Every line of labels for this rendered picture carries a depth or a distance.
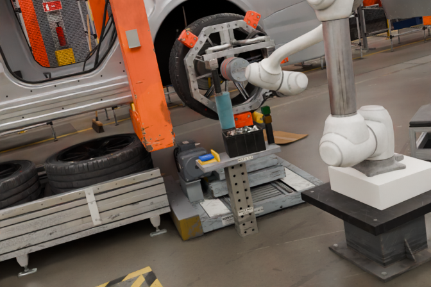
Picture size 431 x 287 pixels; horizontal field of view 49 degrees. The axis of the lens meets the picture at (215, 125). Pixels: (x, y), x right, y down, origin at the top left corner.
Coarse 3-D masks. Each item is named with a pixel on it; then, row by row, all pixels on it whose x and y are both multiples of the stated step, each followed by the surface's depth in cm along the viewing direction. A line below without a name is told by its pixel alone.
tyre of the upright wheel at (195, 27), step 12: (192, 24) 288; (204, 24) 280; (216, 24) 282; (180, 48) 278; (180, 60) 279; (180, 72) 280; (180, 84) 282; (180, 96) 294; (192, 108) 288; (204, 108) 288
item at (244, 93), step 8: (240, 32) 292; (208, 40) 284; (200, 56) 284; (256, 56) 294; (208, 72) 288; (224, 80) 291; (208, 88) 291; (240, 88) 295; (248, 88) 310; (256, 88) 299; (208, 96) 290; (240, 96) 311; (248, 96) 297; (232, 104) 298
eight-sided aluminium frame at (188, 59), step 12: (228, 24) 275; (240, 24) 277; (204, 36) 276; (192, 48) 272; (192, 60) 272; (192, 72) 274; (192, 84) 275; (192, 96) 278; (216, 108) 281; (240, 108) 286; (252, 108) 288
